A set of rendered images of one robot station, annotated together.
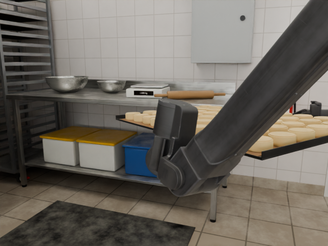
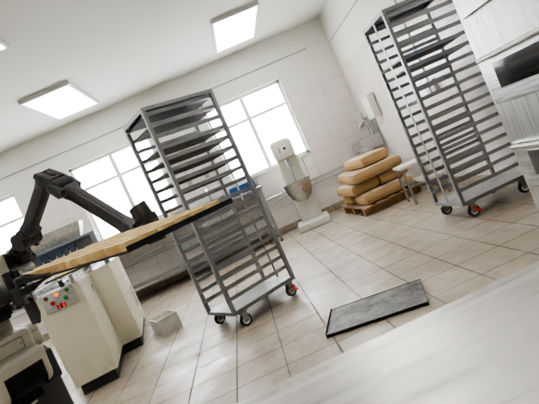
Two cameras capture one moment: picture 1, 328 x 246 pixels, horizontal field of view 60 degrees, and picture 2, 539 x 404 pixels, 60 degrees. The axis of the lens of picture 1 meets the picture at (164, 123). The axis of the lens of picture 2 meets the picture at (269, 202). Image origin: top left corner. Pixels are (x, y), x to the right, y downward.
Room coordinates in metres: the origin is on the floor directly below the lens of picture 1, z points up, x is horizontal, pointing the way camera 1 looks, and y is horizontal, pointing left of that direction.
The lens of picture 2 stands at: (2.21, -0.27, 1.00)
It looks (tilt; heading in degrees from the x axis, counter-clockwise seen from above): 3 degrees down; 157
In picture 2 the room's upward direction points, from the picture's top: 24 degrees counter-clockwise
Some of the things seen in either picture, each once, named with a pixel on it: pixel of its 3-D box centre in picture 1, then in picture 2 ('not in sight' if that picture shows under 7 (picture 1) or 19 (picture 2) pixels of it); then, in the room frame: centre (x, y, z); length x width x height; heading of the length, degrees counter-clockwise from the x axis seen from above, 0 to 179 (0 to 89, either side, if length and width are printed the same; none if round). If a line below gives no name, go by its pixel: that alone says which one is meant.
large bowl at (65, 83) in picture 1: (67, 84); not in sight; (2.68, 0.90, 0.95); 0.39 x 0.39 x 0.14
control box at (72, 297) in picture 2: not in sight; (58, 299); (-1.77, -0.53, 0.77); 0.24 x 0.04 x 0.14; 82
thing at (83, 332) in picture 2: not in sight; (83, 326); (-2.12, -0.48, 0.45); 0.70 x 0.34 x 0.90; 172
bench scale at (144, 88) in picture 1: (149, 90); not in sight; (2.39, 0.13, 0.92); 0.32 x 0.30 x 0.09; 167
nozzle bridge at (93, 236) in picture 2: not in sight; (65, 262); (-2.63, -0.41, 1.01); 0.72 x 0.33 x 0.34; 82
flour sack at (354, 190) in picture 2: not in sight; (357, 187); (-3.22, 3.29, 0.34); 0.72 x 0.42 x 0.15; 165
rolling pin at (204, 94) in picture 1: (190, 94); not in sight; (2.18, -0.20, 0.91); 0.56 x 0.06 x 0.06; 99
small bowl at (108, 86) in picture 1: (112, 87); not in sight; (2.66, 0.49, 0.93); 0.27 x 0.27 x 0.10
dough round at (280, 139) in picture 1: (281, 138); not in sight; (0.52, -0.22, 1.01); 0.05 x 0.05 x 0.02
